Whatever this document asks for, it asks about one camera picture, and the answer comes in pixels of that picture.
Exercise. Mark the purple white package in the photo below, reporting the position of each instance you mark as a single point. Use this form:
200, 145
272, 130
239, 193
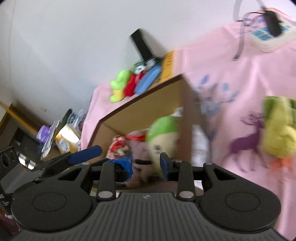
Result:
46, 136

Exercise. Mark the blue oval case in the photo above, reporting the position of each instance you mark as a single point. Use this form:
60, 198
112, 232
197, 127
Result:
148, 79

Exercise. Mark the black phone leaning on wall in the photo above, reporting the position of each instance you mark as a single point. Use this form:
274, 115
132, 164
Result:
142, 47

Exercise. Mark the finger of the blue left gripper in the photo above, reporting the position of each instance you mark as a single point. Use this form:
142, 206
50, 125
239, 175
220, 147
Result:
85, 155

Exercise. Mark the red plush toy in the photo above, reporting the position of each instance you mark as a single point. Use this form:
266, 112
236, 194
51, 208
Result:
132, 84

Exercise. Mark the brown cardboard box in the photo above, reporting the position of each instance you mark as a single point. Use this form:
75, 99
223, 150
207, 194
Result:
162, 100

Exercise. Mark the black charger adapter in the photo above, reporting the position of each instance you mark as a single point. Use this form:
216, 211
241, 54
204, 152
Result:
272, 23

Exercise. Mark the white power strip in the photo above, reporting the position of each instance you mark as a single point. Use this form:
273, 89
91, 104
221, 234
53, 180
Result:
262, 40

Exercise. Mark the pink printed tablecloth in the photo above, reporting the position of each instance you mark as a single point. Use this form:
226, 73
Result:
232, 78

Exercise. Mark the yellow book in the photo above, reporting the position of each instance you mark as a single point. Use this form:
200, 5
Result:
167, 65

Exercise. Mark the small panda toy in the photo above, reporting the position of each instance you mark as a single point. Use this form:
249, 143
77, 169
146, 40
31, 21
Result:
142, 66

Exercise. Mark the green yellow plush toy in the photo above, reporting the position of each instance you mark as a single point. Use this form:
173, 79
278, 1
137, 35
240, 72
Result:
118, 85

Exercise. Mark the yellow green towel bundle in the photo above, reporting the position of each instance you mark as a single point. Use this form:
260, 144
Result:
279, 122

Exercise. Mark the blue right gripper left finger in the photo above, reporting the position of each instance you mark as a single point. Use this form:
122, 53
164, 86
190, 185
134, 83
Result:
126, 163

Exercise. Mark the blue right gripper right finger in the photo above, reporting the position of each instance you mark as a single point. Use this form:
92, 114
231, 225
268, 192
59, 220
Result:
168, 167

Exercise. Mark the green head plush doll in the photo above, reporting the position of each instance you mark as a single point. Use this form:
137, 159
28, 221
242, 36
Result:
162, 136

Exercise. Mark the yellow white tissue pack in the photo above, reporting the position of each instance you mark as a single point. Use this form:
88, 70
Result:
67, 139

